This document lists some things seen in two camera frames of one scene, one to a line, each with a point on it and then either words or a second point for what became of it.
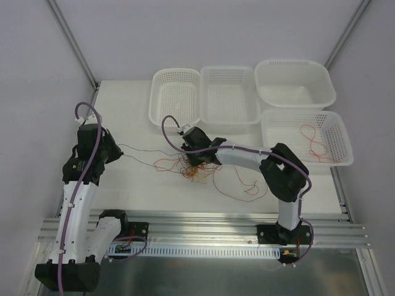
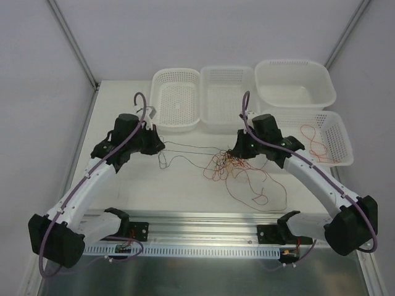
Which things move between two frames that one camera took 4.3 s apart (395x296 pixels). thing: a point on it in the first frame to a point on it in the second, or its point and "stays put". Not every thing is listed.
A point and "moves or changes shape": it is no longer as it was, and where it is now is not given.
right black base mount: (274, 234) stays put
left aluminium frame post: (73, 43) stays put
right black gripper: (194, 155) to (237, 148)
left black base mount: (137, 231) stays put
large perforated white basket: (316, 137) stays put
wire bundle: (181, 164) moves or changes shape
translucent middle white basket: (229, 102) stays put
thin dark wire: (150, 165) to (183, 156)
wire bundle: (231, 197) to (252, 207)
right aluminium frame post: (346, 34) stays put
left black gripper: (110, 147) to (155, 143)
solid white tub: (294, 83) stays put
